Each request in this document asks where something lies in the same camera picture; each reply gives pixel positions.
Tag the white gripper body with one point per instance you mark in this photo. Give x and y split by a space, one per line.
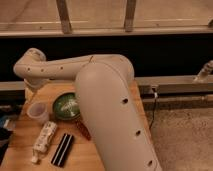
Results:
31 92

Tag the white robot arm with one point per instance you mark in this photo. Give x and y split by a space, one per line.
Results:
106 104

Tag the white ceramic cup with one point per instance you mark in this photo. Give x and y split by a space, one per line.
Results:
38 111

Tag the green ceramic bowl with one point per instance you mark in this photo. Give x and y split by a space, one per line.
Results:
65 107

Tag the white patterned bottle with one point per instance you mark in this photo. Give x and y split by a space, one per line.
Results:
42 142

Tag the wooden table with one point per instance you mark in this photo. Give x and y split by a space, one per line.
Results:
83 155

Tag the black striped box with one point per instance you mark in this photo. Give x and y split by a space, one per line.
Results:
62 150

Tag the metal window post left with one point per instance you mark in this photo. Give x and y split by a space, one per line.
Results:
64 16

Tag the metal window post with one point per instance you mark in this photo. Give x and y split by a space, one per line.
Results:
64 16
129 15

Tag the metal window post right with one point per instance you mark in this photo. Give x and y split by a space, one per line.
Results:
129 15

